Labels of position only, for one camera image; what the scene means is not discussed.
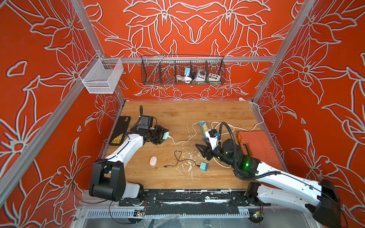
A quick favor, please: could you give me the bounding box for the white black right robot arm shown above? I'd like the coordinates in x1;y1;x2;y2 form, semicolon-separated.
196;122;342;228

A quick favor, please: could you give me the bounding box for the black flat tool case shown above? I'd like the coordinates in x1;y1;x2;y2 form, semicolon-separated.
108;116;131;146

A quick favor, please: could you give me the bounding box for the teal wall charger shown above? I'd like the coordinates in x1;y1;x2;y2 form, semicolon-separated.
199;162;208;172

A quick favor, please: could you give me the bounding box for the mint green earbuds case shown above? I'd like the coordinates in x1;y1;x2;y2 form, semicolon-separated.
162;131;170;140

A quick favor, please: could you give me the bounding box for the white charging cable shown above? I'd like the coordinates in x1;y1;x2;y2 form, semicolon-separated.
168;121;202;145

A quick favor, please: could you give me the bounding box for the red plastic toolbox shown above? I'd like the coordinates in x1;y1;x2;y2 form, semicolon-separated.
237;131;283;170

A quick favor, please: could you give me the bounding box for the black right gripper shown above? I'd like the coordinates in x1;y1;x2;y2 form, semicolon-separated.
194;139;237;170

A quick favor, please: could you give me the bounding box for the blue white charger in basket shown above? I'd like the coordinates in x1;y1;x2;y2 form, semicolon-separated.
184;67;191;78

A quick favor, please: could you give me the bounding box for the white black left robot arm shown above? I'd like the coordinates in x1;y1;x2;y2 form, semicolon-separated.
89;106;169;204

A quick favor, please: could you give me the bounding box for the white mesh wall basket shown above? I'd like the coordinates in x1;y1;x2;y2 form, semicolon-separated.
80;59;124;94

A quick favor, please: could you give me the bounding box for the white power strip cord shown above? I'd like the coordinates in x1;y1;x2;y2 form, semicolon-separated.
210;98;264;169

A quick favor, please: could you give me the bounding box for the white round socket adapter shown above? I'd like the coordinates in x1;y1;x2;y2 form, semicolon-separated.
194;68;206;82

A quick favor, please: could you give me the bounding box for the black thin usb cable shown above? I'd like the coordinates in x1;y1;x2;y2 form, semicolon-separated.
163;150;201;169

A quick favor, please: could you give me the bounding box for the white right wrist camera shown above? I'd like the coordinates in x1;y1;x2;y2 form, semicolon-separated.
205;129;219;150

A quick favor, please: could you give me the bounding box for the white cube socket adapter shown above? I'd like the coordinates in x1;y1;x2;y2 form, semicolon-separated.
208;73;221;85

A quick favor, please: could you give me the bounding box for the pink earbuds case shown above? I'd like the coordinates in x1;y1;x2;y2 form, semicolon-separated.
149;156;157;167

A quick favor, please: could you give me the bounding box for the blue power strip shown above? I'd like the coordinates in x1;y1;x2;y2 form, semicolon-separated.
199;121;210;143

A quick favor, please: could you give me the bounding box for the black wire wall basket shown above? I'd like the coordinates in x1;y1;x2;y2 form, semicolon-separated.
141;54;226;86

